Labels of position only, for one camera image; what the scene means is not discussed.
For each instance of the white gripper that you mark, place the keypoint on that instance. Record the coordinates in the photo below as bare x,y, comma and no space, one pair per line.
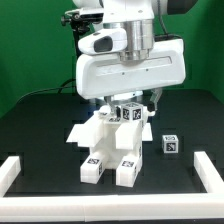
106,75

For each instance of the white tagged cube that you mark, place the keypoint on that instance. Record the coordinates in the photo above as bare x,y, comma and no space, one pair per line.
170,143
132,111

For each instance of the white chair seat part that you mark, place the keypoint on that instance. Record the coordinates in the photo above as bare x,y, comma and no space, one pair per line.
116,150

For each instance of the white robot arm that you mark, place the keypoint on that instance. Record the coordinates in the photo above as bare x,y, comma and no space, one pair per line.
124,55

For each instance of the white U-shaped fence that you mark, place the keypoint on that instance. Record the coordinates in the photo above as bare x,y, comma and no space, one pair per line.
207,205

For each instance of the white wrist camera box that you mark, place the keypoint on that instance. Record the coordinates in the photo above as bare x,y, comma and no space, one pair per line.
104,41

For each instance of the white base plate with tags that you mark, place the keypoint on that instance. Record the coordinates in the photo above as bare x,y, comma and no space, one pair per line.
76,130

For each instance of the black camera on stand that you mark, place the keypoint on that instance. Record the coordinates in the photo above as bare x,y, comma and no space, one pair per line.
83,15

